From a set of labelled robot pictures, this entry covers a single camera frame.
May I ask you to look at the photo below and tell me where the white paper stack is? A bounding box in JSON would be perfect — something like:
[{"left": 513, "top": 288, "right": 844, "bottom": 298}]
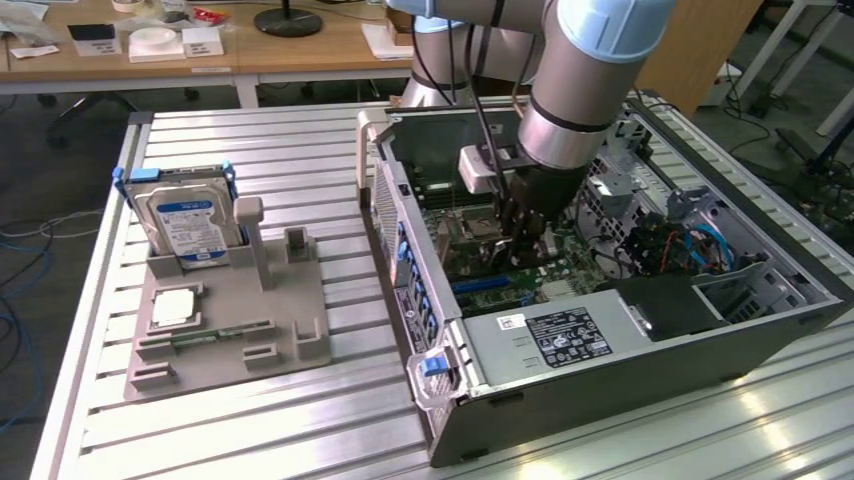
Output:
[{"left": 361, "top": 21, "right": 419, "bottom": 62}]

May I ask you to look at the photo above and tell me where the red packet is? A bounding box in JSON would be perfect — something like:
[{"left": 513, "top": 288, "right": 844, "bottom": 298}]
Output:
[{"left": 188, "top": 5, "right": 226, "bottom": 27}]

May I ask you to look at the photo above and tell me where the hard disk in blue caddy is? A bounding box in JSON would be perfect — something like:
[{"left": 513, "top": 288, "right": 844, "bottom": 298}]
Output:
[{"left": 112, "top": 160, "right": 243, "bottom": 266}]

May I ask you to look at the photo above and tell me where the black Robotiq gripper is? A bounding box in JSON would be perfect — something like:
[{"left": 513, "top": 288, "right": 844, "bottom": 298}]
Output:
[{"left": 498, "top": 163, "right": 590, "bottom": 237}]

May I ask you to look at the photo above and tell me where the black round lamp base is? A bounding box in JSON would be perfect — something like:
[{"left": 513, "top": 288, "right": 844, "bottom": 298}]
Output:
[{"left": 253, "top": 0, "right": 326, "bottom": 38}]

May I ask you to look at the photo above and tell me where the CPU socket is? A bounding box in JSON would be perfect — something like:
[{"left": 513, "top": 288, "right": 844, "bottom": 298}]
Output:
[{"left": 453, "top": 205, "right": 503, "bottom": 242}]

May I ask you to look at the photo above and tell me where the wooden cabinet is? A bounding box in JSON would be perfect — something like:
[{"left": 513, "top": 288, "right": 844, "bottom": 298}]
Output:
[{"left": 633, "top": 0, "right": 766, "bottom": 114}]

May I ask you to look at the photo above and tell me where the white box with black lid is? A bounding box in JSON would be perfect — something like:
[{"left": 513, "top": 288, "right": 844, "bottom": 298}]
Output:
[{"left": 67, "top": 23, "right": 124, "bottom": 58}]

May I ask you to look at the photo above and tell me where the grey power supply unit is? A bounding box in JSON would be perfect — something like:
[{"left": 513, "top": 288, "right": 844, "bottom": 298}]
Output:
[{"left": 459, "top": 291, "right": 654, "bottom": 390}]

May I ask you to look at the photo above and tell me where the blue wire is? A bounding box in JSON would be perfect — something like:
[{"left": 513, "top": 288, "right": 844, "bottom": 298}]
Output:
[{"left": 689, "top": 226, "right": 740, "bottom": 274}]

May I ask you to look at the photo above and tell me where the blue expansion slot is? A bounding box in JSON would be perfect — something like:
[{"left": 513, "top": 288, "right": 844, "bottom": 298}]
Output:
[{"left": 451, "top": 272, "right": 517, "bottom": 297}]

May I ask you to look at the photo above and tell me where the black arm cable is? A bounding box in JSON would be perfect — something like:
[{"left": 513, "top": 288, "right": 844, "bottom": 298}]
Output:
[{"left": 465, "top": 0, "right": 510, "bottom": 194}]

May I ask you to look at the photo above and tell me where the red wire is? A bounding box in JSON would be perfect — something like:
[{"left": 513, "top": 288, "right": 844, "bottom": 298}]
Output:
[{"left": 662, "top": 231, "right": 693, "bottom": 272}]

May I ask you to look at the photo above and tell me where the metal disk bay cage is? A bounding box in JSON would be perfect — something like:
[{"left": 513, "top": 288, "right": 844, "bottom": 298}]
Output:
[{"left": 575, "top": 144, "right": 670, "bottom": 242}]

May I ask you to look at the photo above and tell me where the open black PC case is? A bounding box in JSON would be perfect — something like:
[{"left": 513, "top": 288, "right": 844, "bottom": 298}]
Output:
[{"left": 355, "top": 96, "right": 854, "bottom": 469}]

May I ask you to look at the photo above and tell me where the white tape roll on box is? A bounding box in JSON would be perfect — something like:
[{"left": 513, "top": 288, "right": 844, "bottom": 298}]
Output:
[{"left": 127, "top": 27, "right": 188, "bottom": 64}]

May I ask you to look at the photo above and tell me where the green RAM stick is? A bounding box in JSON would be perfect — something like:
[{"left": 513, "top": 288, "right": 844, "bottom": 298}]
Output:
[{"left": 168, "top": 323, "right": 261, "bottom": 348}]

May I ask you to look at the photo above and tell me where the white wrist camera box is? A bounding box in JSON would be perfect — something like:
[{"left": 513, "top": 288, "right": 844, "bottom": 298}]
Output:
[{"left": 457, "top": 144, "right": 519, "bottom": 196}]

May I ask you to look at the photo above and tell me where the silver CPU chip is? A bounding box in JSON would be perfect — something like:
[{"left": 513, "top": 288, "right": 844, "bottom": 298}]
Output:
[{"left": 151, "top": 290, "right": 201, "bottom": 324}]

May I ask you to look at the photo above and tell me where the blue floor cable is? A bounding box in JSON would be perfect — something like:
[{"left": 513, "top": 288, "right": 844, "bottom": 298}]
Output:
[{"left": 0, "top": 209, "right": 56, "bottom": 432}]

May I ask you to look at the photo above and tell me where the grey parts rack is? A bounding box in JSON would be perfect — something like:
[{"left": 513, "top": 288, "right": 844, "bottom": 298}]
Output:
[{"left": 124, "top": 195, "right": 334, "bottom": 402}]

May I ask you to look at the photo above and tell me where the wooden desk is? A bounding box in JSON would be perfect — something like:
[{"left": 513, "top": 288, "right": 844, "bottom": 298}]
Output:
[{"left": 0, "top": 0, "right": 429, "bottom": 97}]

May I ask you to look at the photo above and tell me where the small white labelled box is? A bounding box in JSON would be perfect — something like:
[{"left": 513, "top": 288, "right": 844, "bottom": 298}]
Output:
[{"left": 180, "top": 27, "right": 225, "bottom": 58}]

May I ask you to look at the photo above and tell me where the green motherboard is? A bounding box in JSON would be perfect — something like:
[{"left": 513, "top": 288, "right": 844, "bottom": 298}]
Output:
[{"left": 410, "top": 169, "right": 628, "bottom": 317}]

